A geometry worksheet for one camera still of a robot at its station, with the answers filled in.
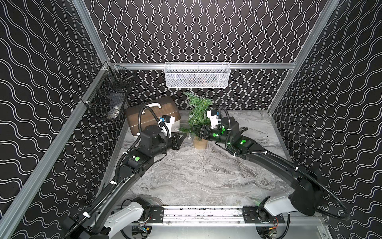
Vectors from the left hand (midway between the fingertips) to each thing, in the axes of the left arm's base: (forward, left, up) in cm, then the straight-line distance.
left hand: (186, 132), depth 66 cm
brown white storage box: (+25, +27, -16) cm, 40 cm away
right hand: (+5, -2, -4) cm, 7 cm away
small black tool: (+29, -37, -31) cm, 56 cm away
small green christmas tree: (+11, -4, -1) cm, 12 cm away
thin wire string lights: (+12, -2, -3) cm, 13 cm away
